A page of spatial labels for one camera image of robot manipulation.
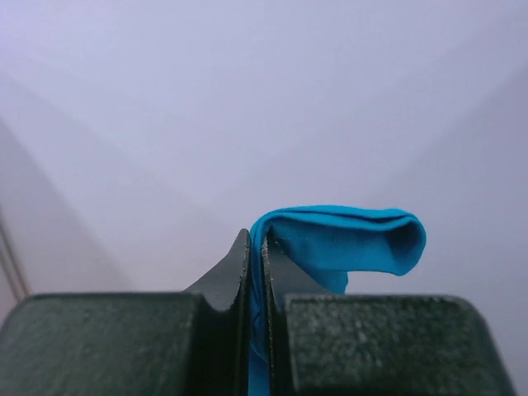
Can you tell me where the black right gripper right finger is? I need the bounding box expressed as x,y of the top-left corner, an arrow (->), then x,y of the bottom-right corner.
262,235 -> 515,395

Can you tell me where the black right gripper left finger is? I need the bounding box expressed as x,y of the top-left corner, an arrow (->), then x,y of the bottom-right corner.
1,230 -> 251,395

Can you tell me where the blue t-shirt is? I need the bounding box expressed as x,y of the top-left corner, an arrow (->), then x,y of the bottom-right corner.
248,205 -> 427,395

